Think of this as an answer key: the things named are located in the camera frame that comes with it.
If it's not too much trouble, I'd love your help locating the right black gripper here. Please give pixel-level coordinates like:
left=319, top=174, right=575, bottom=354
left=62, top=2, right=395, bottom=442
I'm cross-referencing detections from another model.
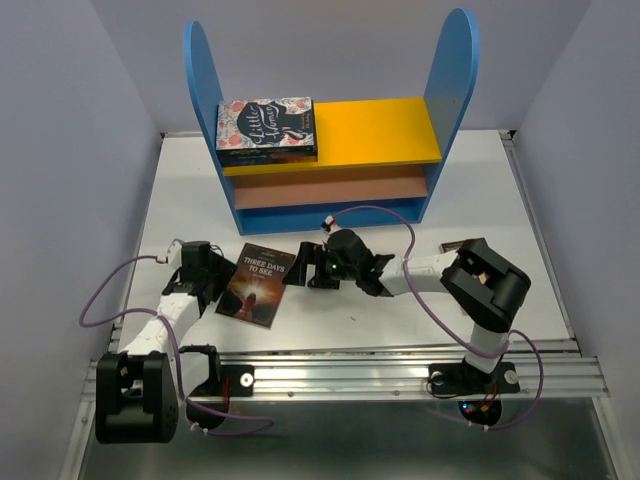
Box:
left=281, top=240, right=358, bottom=288

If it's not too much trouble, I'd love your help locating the Three Days to See book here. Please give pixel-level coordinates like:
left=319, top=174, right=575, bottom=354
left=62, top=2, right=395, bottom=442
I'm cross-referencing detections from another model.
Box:
left=216, top=243, right=296, bottom=329

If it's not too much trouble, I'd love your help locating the A Tale of Two Cities book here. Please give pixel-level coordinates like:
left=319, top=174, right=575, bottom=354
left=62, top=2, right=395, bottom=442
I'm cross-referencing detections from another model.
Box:
left=217, top=150, right=318, bottom=168

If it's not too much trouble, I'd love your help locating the Little Women floral book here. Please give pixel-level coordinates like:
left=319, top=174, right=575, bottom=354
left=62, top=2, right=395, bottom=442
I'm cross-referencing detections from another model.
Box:
left=215, top=97, right=317, bottom=152

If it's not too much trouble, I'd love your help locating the brown Edmund Burke book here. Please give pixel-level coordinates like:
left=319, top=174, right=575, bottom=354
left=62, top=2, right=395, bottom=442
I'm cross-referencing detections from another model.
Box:
left=439, top=237, right=487, bottom=253

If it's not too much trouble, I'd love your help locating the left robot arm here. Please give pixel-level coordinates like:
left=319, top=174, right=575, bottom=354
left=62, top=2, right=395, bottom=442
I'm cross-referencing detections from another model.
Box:
left=95, top=239, right=236, bottom=444

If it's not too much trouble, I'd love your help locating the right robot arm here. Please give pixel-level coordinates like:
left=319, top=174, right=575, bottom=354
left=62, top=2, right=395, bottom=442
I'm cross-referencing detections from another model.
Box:
left=282, top=229, right=531, bottom=390

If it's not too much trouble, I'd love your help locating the blue wooden bookshelf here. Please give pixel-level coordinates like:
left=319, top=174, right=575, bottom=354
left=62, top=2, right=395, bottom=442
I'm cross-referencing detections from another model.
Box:
left=183, top=8, right=479, bottom=235

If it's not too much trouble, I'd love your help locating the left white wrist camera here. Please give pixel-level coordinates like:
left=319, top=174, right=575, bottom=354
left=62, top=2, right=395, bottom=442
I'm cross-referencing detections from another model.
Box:
left=156, top=238, right=185, bottom=270

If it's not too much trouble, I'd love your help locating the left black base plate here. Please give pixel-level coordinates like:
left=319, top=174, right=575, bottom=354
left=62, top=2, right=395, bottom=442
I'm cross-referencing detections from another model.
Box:
left=186, top=364, right=255, bottom=429

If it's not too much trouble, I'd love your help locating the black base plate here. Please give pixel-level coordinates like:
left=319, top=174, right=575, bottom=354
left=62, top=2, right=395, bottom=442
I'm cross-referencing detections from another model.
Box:
left=427, top=361, right=521, bottom=429
left=186, top=364, right=255, bottom=429

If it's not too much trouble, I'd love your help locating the aluminium mounting rail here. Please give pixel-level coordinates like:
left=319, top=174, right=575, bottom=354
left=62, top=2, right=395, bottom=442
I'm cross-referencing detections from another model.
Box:
left=221, top=351, right=609, bottom=403

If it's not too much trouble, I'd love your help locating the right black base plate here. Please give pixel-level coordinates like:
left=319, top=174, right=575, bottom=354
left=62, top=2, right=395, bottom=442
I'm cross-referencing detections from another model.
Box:
left=427, top=361, right=521, bottom=429

